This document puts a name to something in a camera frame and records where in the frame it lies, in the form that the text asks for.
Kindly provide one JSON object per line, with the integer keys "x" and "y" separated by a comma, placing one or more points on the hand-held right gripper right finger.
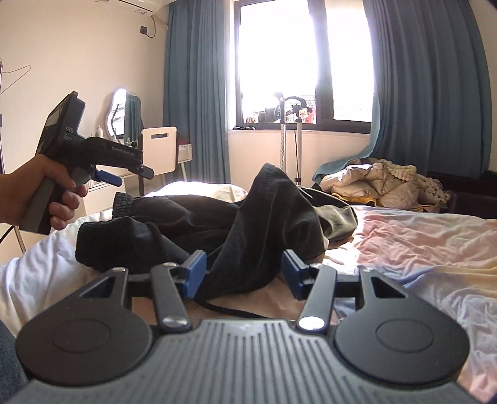
{"x": 291, "y": 272}

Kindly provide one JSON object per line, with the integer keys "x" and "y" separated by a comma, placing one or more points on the pastel bed sheet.
{"x": 407, "y": 252}

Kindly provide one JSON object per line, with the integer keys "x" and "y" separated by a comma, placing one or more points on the black framed window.
{"x": 287, "y": 58}

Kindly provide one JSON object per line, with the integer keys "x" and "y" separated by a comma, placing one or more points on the white dressing desk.
{"x": 105, "y": 196}

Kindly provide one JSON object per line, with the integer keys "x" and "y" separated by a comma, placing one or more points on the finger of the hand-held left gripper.
{"x": 144, "y": 171}
{"x": 109, "y": 178}

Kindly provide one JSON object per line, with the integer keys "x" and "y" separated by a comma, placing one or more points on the person's denim leg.
{"x": 8, "y": 361}

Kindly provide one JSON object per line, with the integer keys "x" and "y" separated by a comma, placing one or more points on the beige down jacket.
{"x": 361, "y": 182}

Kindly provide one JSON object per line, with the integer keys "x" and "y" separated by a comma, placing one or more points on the metal tripod stand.
{"x": 299, "y": 143}

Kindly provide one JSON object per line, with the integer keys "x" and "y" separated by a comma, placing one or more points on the garment steamer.
{"x": 282, "y": 132}

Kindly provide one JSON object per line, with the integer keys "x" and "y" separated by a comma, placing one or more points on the cream knitted blanket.
{"x": 427, "y": 186}

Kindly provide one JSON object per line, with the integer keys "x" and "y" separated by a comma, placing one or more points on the white bottle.
{"x": 100, "y": 132}

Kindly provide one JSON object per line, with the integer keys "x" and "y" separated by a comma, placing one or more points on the person's left hand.
{"x": 27, "y": 186}

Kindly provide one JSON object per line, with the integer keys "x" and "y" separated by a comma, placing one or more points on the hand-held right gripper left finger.
{"x": 194, "y": 274}

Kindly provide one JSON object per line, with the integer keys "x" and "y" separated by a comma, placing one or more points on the black pants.
{"x": 217, "y": 221}

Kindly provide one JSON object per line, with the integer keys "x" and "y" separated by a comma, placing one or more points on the blue curtain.
{"x": 194, "y": 89}
{"x": 427, "y": 85}

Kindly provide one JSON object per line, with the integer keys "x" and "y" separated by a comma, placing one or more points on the black wall plug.
{"x": 144, "y": 31}

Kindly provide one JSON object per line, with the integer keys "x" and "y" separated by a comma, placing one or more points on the small white side table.
{"x": 185, "y": 153}

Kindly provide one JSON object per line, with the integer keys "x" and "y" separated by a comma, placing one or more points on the black sofa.
{"x": 470, "y": 194}

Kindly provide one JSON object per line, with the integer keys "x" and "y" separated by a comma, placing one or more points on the white chair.
{"x": 159, "y": 145}

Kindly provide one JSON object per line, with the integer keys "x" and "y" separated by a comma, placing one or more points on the wavy lit mirror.
{"x": 118, "y": 112}

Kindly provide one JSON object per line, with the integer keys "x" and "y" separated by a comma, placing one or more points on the yellow cloth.
{"x": 359, "y": 200}

